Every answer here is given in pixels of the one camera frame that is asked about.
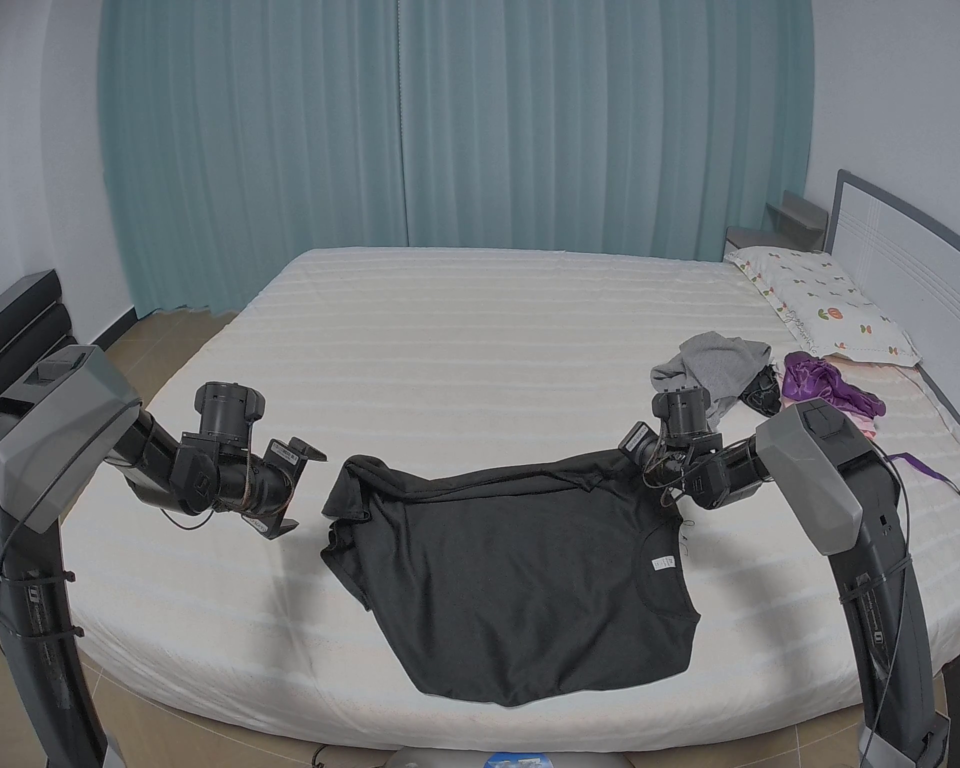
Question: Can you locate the black shiny garment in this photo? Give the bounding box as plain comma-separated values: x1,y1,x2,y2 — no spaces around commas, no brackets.
738,362,786,419

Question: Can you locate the black T-shirt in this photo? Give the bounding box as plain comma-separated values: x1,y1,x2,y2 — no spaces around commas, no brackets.
321,447,702,708

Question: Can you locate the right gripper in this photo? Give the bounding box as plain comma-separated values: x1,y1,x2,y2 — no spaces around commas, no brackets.
618,422,688,493

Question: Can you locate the grey bedside table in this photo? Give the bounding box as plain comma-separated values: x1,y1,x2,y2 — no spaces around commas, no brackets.
723,189,830,264

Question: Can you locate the bed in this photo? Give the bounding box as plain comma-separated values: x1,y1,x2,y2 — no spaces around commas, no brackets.
56,168,960,751

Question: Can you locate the grey garment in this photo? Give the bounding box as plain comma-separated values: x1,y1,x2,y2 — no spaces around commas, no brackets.
651,332,774,423

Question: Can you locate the blue-green curtain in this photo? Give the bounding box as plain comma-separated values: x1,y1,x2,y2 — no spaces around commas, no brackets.
97,0,817,316

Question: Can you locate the white printed pillow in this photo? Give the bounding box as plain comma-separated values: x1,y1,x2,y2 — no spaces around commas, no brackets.
723,246,924,369

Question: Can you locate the purple garment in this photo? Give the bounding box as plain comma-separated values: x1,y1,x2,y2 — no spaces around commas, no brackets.
780,352,960,483

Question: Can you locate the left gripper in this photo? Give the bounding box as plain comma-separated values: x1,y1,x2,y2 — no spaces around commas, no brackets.
225,437,328,540

